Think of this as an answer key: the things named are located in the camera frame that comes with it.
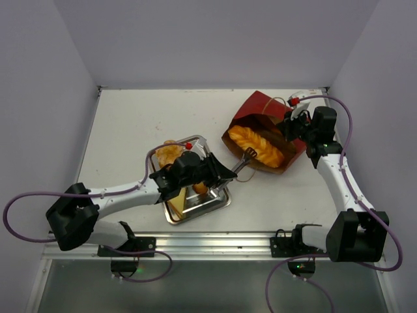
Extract round flower bread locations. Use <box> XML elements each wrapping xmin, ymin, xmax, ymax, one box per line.
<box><xmin>155</xmin><ymin>140</ymin><xmax>185</xmax><ymax>168</ymax></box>

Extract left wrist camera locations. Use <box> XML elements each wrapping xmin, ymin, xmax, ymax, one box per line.
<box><xmin>182</xmin><ymin>135</ymin><xmax>209</xmax><ymax>158</ymax></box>

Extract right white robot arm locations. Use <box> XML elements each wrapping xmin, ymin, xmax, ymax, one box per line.
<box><xmin>277</xmin><ymin>106</ymin><xmax>389</xmax><ymax>262</ymax></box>

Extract yellow triangular sandwich bread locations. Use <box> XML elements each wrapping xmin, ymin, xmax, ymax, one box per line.
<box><xmin>168</xmin><ymin>188</ymin><xmax>187</xmax><ymax>219</ymax></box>

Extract long bread loaf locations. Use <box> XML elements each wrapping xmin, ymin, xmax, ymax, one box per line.
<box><xmin>192</xmin><ymin>183</ymin><xmax>208</xmax><ymax>194</ymax></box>

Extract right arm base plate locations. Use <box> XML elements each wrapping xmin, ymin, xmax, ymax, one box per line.
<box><xmin>270</xmin><ymin>228</ymin><xmax>314</xmax><ymax>258</ymax></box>

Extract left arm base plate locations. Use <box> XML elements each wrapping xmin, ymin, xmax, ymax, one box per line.
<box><xmin>97</xmin><ymin>236</ymin><xmax>156</xmax><ymax>258</ymax></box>

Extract red paper bag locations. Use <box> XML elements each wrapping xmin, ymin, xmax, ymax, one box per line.
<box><xmin>222</xmin><ymin>91</ymin><xmax>306</xmax><ymax>174</ymax></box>

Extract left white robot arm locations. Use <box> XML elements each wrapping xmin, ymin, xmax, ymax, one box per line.
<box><xmin>46</xmin><ymin>151</ymin><xmax>237</xmax><ymax>256</ymax></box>

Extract metal tongs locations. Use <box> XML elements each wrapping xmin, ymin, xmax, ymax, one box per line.
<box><xmin>208</xmin><ymin>146</ymin><xmax>258</xmax><ymax>193</ymax></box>

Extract braided leaf-shaped bread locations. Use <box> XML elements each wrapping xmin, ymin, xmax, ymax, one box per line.
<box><xmin>227</xmin><ymin>125</ymin><xmax>285</xmax><ymax>168</ymax></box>

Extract metal tray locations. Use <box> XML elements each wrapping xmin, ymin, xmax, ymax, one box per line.
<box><xmin>162</xmin><ymin>138</ymin><xmax>232</xmax><ymax>225</ymax></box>

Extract aluminium mounting rail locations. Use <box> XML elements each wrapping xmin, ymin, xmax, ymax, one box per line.
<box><xmin>41</xmin><ymin>230</ymin><xmax>385</xmax><ymax>261</ymax></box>

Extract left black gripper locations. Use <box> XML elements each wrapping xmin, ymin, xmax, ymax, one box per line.
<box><xmin>180</xmin><ymin>152</ymin><xmax>237</xmax><ymax>188</ymax></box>

